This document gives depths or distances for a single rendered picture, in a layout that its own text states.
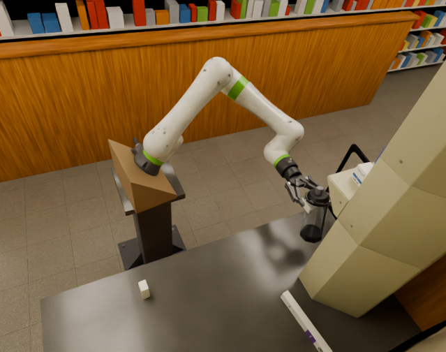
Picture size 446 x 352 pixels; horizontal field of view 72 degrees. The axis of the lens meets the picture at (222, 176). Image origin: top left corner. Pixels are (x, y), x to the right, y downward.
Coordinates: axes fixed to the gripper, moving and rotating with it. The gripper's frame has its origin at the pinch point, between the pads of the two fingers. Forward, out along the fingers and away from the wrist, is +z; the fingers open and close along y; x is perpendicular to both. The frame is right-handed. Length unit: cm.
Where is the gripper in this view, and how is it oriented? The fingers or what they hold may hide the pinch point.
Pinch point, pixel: (315, 204)
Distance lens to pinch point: 139.6
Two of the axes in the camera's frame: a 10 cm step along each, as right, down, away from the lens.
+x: -0.9, 6.8, 7.3
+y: 9.1, -2.5, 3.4
